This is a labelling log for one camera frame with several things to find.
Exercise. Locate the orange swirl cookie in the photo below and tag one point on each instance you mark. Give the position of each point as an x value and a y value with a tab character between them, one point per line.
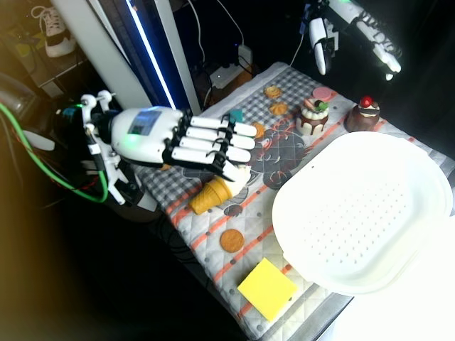
273	92
259	129
278	108

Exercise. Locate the white and black sneaker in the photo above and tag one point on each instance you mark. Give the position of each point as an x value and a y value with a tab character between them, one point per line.
55	33

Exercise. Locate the pink round toy macaron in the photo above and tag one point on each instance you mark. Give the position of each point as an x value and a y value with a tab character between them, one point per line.
322	93

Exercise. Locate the teal rectangular block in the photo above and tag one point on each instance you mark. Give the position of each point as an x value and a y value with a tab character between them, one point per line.
236	114

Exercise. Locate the white post with blue light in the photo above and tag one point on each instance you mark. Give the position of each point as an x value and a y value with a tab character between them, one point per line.
106	53

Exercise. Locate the grey shelf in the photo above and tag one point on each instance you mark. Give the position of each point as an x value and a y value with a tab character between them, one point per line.
60	72

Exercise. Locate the yellow square block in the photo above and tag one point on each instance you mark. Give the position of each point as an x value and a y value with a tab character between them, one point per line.
267	289

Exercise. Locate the white chocolate-drip fruit cake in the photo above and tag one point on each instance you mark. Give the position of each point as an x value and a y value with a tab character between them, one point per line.
312	120

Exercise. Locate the white perforated plastic tray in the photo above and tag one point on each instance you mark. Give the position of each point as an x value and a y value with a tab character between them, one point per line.
359	220

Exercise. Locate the grey quilt with bear print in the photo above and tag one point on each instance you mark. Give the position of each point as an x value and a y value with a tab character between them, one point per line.
256	213

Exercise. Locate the round brown biscuit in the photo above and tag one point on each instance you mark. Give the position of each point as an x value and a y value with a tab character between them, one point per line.
231	241

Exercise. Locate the white power strip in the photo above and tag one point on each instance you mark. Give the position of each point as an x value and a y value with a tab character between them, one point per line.
225	76

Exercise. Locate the chocolate dome cake with cherry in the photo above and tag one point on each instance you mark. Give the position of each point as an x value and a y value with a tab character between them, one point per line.
362	119

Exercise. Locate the white plug adapter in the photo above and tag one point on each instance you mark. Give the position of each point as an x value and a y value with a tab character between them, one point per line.
245	54

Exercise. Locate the toy ice cream cone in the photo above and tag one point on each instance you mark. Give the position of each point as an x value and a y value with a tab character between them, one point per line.
213	194

